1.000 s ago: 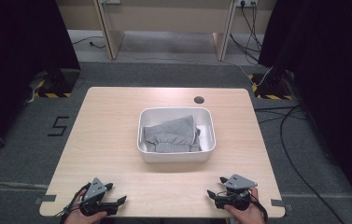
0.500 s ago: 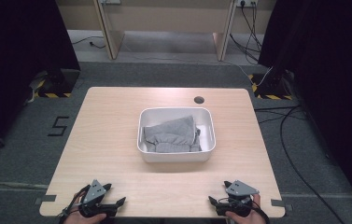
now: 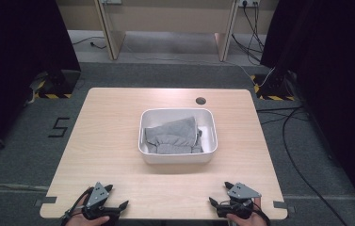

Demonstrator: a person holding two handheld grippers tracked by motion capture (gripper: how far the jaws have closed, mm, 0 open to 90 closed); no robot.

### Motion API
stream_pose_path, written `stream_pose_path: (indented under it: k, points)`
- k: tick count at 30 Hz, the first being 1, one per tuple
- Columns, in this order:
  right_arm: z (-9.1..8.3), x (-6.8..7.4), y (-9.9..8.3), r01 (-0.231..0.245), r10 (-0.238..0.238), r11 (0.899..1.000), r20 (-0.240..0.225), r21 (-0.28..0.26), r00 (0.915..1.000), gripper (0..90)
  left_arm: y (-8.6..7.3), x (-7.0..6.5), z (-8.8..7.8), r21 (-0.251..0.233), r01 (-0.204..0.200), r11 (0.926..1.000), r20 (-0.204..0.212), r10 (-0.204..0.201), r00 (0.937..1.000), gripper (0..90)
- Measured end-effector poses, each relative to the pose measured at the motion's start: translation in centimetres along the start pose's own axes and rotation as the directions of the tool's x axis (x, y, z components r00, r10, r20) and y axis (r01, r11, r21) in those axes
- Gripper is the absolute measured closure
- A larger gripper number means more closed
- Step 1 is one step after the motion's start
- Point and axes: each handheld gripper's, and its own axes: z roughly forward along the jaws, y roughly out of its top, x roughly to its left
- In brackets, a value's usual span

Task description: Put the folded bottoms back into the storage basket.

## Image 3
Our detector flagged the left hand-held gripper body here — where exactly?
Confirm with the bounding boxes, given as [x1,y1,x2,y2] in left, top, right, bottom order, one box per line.
[82,181,119,220]

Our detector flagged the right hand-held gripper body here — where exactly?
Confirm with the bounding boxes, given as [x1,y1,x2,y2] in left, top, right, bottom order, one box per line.
[217,182,263,220]

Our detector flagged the white plastic bin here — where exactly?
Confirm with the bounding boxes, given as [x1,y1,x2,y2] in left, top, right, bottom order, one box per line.
[137,107,218,165]

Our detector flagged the gray pants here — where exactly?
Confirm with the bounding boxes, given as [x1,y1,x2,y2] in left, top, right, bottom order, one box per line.
[143,116,204,154]

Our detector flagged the person's right hand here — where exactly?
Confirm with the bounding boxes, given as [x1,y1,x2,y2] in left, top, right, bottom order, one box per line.
[226,201,268,226]

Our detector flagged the person's left hand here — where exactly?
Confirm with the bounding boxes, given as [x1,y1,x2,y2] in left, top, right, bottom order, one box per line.
[66,196,112,226]

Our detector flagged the black tape mark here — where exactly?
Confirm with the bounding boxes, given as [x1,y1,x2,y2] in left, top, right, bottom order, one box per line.
[273,201,296,215]
[34,196,57,207]

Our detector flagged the stand base with striped tape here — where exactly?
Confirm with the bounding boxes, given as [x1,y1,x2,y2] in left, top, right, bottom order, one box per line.
[250,70,298,102]
[27,69,82,101]

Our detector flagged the black curtain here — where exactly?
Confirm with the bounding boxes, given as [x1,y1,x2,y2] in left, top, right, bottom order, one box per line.
[260,0,355,222]
[0,0,83,166]

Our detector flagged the wooden desk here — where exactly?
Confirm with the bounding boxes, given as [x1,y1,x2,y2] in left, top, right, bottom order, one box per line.
[56,0,280,62]

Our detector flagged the left hand-held gripper black cable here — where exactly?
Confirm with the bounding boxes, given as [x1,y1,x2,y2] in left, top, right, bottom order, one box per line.
[59,186,94,226]

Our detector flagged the hand-held gripper black cable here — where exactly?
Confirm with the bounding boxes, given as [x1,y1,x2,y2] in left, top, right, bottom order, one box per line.
[252,207,272,226]
[59,186,94,226]

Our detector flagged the right hand-held gripper black cable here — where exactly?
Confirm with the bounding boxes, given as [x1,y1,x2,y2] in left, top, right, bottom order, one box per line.
[252,207,272,226]

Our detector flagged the long black floor cable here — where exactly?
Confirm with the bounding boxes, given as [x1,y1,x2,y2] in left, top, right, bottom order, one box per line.
[255,105,350,226]

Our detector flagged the short black floor cable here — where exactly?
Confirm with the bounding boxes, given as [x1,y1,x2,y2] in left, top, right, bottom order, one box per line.
[72,36,107,50]

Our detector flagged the black cables from socket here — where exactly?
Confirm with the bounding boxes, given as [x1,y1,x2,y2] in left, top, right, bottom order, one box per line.
[231,2,266,65]

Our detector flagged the white wall socket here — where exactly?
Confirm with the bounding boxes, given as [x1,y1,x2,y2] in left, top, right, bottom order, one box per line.
[238,0,261,8]

